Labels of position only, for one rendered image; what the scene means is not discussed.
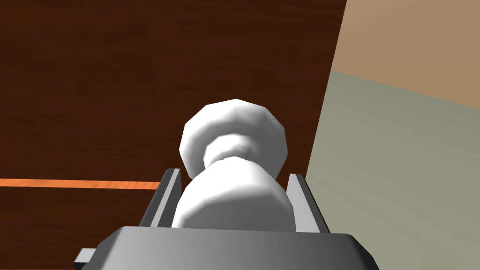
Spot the dark brown wooden door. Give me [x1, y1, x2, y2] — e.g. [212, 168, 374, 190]
[0, 0, 347, 270]

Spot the white door knob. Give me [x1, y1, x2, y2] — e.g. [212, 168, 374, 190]
[171, 99, 297, 232]

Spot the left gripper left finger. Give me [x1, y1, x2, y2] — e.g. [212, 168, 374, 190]
[139, 168, 182, 228]

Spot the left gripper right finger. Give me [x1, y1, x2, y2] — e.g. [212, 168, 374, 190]
[286, 174, 330, 233]

